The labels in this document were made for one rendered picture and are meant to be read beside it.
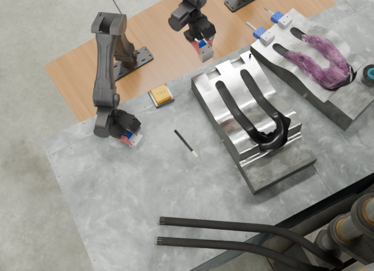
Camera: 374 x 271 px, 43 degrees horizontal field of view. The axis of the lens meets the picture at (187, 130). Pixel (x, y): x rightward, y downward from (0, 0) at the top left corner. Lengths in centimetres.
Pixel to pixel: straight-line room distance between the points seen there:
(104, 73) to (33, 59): 154
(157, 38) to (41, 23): 132
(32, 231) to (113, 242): 100
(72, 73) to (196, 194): 72
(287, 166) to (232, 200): 23
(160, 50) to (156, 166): 51
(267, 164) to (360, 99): 43
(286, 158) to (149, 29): 81
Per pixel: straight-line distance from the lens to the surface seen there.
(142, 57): 201
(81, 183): 183
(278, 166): 176
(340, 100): 186
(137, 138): 180
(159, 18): 212
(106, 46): 158
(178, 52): 202
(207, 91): 183
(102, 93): 161
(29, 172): 280
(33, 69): 306
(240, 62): 192
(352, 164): 190
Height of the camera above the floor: 251
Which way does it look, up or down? 67 degrees down
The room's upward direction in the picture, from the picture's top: 3 degrees counter-clockwise
